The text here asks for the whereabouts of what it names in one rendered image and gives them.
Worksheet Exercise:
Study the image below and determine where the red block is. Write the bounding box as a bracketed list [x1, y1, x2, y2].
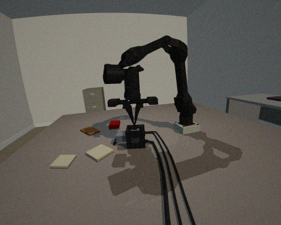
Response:
[109, 120, 120, 129]

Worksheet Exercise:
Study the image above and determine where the brown flat square slab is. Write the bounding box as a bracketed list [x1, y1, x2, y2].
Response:
[80, 126, 101, 136]

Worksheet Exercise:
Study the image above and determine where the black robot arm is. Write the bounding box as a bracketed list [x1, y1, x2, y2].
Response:
[103, 36, 197, 126]

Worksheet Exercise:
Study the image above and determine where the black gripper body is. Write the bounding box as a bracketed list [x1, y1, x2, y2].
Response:
[108, 83, 158, 107]

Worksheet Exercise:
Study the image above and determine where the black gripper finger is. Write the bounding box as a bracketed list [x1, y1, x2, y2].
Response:
[122, 105, 134, 123]
[134, 106, 143, 124]

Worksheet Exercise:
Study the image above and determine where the beige flat square tile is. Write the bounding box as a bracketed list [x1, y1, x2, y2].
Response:
[50, 155, 77, 168]

